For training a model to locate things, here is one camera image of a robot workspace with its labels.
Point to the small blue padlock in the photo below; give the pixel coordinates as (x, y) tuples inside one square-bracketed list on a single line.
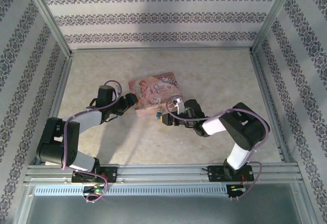
[(159, 114)]

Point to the pink floral tin box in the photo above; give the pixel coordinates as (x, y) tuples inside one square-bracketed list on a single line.
[(153, 91)]

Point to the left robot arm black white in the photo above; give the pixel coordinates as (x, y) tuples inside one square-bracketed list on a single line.
[(53, 147)]

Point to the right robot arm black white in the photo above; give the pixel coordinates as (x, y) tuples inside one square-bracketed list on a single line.
[(245, 129)]

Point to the right circuit board green light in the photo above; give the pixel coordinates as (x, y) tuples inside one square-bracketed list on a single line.
[(236, 189)]

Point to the circuit board green light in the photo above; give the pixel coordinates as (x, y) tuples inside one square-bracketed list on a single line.
[(236, 189), (95, 190)]

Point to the left circuit board green light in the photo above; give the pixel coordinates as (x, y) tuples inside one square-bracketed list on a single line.
[(95, 190)]

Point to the grey metal panel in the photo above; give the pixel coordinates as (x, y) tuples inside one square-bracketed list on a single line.
[(163, 211)]

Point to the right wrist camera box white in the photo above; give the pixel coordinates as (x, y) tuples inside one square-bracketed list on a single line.
[(177, 105)]

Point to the long aluminium mounting rail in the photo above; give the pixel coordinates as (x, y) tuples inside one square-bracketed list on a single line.
[(163, 173)]

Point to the aluminium side rail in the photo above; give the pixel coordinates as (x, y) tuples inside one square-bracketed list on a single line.
[(57, 101), (268, 91)]

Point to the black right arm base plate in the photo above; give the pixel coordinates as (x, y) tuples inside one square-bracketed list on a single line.
[(215, 174)]

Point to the aluminium rear rail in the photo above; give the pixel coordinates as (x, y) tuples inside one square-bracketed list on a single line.
[(161, 49)]

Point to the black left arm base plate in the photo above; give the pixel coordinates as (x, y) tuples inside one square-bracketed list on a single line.
[(112, 175)]

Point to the aluminium frame post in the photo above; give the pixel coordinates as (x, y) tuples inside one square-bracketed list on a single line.
[(48, 17), (274, 17)]

